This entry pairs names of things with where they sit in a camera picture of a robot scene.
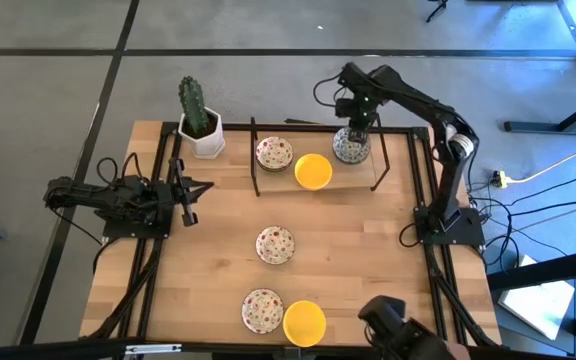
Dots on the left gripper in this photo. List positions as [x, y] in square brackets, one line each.
[175, 195]

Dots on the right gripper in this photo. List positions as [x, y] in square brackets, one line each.
[358, 112]

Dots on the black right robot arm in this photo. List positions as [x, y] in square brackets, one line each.
[418, 100]

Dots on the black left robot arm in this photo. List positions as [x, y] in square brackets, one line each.
[93, 197]

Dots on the white hexagonal plant pot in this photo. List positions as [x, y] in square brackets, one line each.
[210, 145]

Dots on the green cactus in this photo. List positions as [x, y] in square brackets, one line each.
[193, 105]

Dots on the yellow power plug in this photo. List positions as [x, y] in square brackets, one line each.
[499, 179]

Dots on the black tripod leg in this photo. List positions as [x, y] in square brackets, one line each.
[439, 4]

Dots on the black metal stand base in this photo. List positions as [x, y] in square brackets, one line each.
[533, 127]

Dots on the person's hand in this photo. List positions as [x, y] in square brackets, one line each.
[457, 351]

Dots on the white flat box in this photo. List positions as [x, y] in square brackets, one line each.
[538, 305]

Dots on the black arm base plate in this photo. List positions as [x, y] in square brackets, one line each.
[118, 231]
[470, 236]

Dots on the silver metal bracket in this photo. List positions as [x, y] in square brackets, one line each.
[153, 348]

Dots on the black rig frame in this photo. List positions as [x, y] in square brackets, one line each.
[43, 354]

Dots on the black metal desk frame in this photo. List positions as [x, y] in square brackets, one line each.
[543, 271]

